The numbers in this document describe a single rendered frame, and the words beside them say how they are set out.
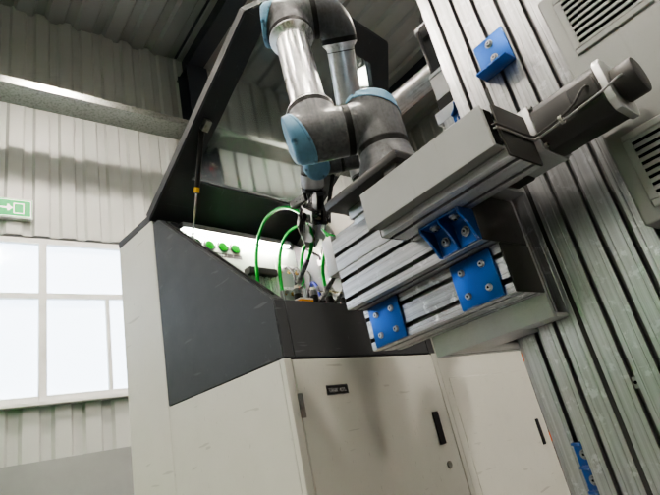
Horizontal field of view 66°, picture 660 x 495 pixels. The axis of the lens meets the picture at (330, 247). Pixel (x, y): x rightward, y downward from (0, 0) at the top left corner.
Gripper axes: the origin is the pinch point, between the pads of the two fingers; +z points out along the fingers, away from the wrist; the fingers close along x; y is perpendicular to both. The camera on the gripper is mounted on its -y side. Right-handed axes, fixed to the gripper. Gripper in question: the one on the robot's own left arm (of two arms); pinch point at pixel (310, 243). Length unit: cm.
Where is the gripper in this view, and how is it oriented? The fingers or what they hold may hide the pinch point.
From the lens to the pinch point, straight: 171.6
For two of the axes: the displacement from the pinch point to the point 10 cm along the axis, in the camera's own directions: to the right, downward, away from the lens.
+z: 0.1, 9.3, 3.7
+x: 8.2, -2.2, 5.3
